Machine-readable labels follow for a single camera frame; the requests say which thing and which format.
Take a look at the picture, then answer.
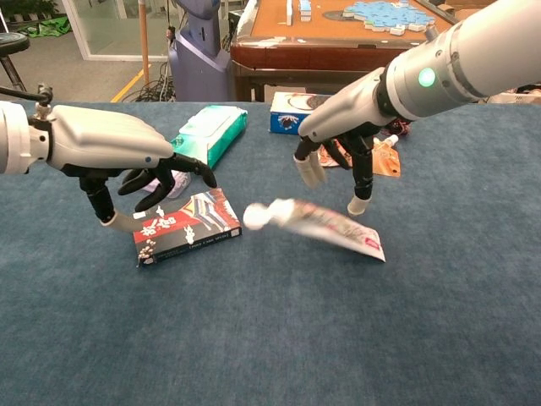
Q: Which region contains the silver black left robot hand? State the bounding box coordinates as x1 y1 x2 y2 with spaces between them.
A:
45 104 219 233

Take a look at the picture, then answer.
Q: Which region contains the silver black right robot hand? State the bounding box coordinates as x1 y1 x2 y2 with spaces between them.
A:
293 67 399 217

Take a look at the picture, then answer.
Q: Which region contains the white toothpaste tube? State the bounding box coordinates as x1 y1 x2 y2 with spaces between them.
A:
243 198 387 263

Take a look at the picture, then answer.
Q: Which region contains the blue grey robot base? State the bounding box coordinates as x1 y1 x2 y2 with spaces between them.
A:
167 0 233 102

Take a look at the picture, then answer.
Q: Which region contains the dark red grape bunch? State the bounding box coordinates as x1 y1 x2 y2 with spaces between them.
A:
386 117 418 137

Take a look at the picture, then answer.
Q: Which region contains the blue cookie box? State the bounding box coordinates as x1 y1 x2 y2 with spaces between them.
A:
269 91 335 135

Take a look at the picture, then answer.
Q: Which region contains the wooden mahjong table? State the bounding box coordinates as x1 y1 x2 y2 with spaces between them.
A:
230 0 500 102

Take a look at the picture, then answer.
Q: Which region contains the brown spout pouch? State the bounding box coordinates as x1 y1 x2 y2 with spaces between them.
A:
319 134 402 178

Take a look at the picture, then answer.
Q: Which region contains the small lavender tissue pack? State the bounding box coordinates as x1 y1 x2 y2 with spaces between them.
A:
141 168 192 200

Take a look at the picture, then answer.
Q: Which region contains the blue mahjong tile pile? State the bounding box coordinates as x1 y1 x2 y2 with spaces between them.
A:
344 0 428 35

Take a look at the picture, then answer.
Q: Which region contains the wooden pole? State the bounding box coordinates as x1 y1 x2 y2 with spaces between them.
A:
138 0 151 85

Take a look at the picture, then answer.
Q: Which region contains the green wet wipes pack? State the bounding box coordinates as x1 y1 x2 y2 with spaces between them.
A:
170 105 249 170

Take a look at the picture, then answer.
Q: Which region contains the green cloth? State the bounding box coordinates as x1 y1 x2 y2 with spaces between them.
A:
16 15 72 38

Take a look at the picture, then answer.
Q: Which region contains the black red printed box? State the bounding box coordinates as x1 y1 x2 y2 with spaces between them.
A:
133 188 243 268

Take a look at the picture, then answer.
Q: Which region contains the rolling stool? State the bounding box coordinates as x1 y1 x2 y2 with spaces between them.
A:
0 32 31 92

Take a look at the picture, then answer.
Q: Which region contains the blue table mat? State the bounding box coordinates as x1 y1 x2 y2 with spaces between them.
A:
0 100 541 406

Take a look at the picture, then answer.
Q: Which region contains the black floor cable bundle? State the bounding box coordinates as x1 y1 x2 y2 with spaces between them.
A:
134 78 177 102

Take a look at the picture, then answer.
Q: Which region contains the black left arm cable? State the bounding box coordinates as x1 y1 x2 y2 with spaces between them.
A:
0 83 54 109

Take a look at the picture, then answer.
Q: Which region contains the white glass partition frame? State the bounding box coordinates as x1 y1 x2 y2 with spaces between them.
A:
63 0 178 61

